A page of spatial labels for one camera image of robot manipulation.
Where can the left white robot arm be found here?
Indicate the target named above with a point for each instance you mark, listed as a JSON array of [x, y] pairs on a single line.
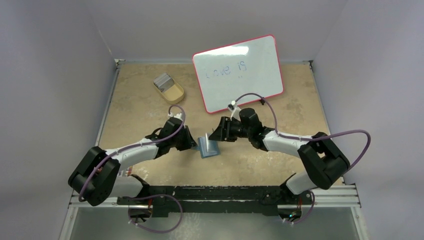
[[96, 178]]

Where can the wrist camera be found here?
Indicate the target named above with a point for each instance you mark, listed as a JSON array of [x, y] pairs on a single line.
[[235, 110], [179, 115]]

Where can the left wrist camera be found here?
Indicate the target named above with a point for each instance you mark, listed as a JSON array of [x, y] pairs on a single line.
[[179, 115]]

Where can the red framed whiteboard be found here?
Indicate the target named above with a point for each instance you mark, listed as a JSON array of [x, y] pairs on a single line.
[[240, 72]]

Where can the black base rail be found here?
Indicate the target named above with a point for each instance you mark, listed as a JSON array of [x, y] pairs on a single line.
[[267, 200]]

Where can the white card with magnetic stripe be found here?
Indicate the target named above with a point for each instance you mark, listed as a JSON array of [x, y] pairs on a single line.
[[207, 142]]

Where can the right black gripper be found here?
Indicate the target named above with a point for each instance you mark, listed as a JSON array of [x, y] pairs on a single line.
[[224, 128]]

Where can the colourful marker box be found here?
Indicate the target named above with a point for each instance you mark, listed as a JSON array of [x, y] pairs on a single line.
[[126, 172]]

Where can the beige oval tray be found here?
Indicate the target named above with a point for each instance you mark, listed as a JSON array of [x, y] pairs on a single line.
[[174, 95]]

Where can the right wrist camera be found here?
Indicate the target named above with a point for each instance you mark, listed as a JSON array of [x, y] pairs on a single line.
[[235, 110]]

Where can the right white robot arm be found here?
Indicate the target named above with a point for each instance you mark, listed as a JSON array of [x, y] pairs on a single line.
[[323, 161]]

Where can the blue leather card holder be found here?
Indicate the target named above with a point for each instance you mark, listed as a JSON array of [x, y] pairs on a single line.
[[201, 148]]

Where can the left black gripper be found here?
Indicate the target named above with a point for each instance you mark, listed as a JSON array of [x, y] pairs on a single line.
[[189, 143]]

